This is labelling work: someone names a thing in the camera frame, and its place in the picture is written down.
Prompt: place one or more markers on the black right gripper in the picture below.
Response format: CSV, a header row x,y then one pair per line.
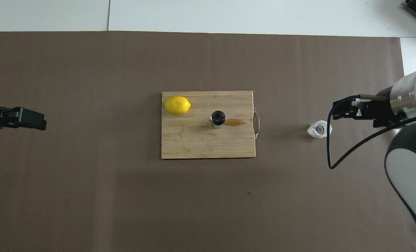
x,y
386,112

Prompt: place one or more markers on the clear plastic cup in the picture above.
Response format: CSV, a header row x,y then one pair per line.
x,y
319,130

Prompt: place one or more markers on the steel jigger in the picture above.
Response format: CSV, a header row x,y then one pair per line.
x,y
217,120

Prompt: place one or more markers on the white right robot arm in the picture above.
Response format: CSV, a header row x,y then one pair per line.
x,y
410,168

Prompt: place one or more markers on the brown paper mat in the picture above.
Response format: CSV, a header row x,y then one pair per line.
x,y
124,70

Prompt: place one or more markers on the wooden cutting board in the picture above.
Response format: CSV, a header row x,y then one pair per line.
x,y
208,147

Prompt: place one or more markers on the yellow lemon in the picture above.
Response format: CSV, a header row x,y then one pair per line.
x,y
176,105

